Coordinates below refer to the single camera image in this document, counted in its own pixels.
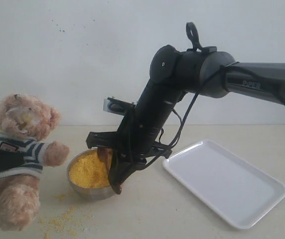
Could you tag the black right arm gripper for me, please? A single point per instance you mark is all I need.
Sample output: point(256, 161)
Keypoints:
point(133, 142)

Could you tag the brown wooden spoon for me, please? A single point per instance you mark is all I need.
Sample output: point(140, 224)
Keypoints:
point(105, 156)

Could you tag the beige teddy bear striped sweater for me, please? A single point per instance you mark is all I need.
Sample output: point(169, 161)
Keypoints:
point(25, 122)

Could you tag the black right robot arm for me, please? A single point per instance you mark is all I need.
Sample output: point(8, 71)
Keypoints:
point(208, 72)

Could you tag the steel bowl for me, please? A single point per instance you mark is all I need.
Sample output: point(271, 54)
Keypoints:
point(90, 194)

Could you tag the yellow millet grains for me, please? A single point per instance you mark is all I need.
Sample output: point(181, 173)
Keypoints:
point(89, 172)

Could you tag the white rectangular plastic tray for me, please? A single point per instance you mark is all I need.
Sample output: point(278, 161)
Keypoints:
point(237, 191)

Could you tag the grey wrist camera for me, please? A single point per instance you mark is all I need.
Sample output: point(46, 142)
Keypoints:
point(115, 106)

